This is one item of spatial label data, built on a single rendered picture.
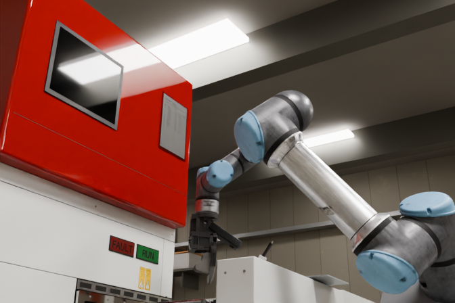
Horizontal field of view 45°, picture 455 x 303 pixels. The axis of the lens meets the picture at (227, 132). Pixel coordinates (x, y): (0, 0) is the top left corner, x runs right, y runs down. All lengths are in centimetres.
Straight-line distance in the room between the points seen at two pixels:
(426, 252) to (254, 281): 37
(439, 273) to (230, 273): 47
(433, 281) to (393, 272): 19
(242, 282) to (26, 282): 60
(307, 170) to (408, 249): 27
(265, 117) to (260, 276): 36
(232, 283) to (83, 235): 61
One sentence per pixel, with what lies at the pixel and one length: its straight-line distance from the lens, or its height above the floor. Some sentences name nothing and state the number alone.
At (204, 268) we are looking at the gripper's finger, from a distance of 169.
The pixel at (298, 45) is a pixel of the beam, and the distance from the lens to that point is 443.
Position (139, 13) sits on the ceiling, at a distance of 464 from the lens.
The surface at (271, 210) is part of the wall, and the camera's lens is 847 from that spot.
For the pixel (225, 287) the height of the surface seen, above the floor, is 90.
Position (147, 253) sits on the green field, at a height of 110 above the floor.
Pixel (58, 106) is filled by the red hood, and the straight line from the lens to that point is 162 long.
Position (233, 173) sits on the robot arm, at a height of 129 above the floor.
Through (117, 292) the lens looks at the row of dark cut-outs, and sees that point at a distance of 177.
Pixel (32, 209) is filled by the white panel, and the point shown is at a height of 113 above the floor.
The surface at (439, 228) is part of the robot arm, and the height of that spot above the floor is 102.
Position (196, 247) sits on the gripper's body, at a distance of 168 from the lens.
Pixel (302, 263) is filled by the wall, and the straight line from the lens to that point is 804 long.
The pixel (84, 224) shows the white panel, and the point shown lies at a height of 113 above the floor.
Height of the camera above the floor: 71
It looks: 25 degrees up
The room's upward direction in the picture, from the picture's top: 1 degrees clockwise
